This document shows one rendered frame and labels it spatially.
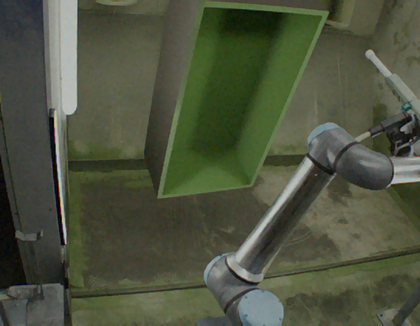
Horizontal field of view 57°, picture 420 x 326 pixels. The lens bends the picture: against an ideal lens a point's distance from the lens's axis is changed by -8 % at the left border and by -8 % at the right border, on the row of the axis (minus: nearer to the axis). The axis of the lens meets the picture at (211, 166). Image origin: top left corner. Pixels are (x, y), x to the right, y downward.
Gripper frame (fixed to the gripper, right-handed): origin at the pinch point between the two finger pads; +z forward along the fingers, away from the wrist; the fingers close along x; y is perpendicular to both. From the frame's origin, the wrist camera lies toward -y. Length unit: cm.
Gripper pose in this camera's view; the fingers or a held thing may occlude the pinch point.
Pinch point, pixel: (410, 112)
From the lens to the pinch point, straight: 148.8
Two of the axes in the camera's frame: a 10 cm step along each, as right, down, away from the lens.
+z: -3.0, -5.5, -7.8
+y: -9.2, 3.7, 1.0
